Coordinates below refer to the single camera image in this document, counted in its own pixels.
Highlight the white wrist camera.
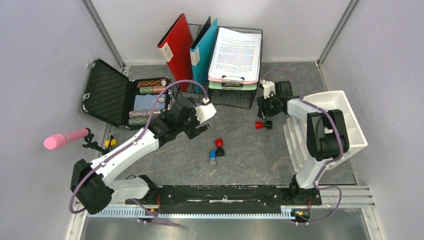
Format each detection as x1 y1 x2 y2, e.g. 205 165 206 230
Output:
194 103 217 124
259 79 276 99

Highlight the red chip stack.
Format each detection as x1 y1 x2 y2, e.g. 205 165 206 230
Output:
152 86 166 95

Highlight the white plastic drawer organizer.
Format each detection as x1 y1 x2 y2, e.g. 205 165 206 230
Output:
283 90 368 173

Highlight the yellow black connector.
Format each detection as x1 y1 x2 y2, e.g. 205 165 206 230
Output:
104 139 117 148

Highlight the light green clipboard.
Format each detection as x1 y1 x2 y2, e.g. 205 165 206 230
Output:
208 81 258 91

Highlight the blue playing card deck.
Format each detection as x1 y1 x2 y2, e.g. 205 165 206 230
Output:
133 94 166 111

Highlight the black microphone tripod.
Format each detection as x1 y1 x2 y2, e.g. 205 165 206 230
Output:
82 133 110 156

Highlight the pink clear clipboard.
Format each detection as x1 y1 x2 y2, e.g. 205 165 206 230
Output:
207 75 259 85

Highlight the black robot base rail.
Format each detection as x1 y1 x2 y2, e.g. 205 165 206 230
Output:
137 185 323 214

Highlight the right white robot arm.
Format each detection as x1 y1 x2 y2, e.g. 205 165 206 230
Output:
257 79 350 204

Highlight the white printed paper sheet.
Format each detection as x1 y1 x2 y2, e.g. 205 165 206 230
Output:
208 27 262 79

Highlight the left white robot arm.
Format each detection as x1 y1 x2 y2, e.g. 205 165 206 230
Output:
69 99 217 215

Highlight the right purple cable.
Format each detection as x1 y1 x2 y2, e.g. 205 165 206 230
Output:
261 68 345 227

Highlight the red black round stamp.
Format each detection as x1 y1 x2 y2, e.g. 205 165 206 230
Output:
255 120 273 130

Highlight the blue grey small cylinder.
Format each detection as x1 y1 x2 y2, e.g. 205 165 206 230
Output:
208 151 217 166

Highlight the green chip stack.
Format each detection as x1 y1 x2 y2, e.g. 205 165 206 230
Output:
139 87 154 95

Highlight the orange black chip stack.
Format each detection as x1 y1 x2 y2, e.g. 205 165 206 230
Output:
137 78 167 88

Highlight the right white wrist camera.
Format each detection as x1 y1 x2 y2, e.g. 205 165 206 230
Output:
259 79 276 99

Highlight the red clipboard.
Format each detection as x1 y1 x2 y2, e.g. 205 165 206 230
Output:
157 13 193 81

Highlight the teal blue clipboard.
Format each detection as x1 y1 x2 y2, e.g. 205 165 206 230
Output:
190 16 218 86

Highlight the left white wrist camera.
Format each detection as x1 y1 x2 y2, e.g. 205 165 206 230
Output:
194 103 217 124

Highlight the black poker chip case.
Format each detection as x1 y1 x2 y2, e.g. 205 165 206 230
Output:
81 58 171 130

